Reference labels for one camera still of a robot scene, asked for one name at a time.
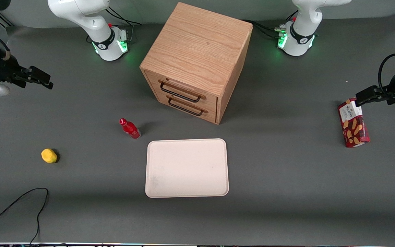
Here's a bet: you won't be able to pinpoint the black metal drawer handle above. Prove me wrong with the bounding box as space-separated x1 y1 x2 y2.
166 96 208 116
158 80 207 103

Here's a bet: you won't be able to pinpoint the black left base cables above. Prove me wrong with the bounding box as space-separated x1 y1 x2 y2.
242 10 298 40

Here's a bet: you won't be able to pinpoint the wooden drawer cabinet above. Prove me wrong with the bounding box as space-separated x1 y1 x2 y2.
140 2 253 125

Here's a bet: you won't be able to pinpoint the yellow lemon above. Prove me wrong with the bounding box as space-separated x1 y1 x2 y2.
41 148 58 164

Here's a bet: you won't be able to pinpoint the red tartan shortbread box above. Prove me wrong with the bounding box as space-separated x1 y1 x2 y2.
337 98 371 148

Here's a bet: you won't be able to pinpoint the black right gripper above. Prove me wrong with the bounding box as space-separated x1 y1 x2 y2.
0 51 53 90

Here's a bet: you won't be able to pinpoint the red coke bottle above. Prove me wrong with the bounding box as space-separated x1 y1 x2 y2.
119 118 141 140

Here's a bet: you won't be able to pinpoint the wooden drawer front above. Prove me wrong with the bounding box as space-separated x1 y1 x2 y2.
144 70 218 112
154 90 218 124

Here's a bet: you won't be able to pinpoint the white rectangular tray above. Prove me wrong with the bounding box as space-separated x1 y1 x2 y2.
145 138 229 198

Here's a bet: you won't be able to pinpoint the black right base cables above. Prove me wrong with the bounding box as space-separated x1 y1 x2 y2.
104 6 143 42

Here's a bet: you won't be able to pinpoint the thin black loose cable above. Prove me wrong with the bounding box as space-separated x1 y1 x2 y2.
0 188 49 246

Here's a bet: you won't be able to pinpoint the black base cables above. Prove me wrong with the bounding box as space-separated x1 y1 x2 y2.
104 6 143 42
242 10 298 40

